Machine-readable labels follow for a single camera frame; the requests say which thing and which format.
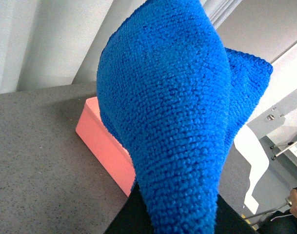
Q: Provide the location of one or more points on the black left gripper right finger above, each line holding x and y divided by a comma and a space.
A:
228, 221

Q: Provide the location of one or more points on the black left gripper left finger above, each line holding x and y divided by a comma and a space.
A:
133, 218

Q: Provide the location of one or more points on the blue microfiber cloth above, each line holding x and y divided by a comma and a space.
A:
174, 97

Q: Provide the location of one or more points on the seated person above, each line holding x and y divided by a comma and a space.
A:
290, 214

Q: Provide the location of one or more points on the pink plastic bin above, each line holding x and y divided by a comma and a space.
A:
108, 151

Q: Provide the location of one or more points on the metal stand frame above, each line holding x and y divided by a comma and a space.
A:
287, 146

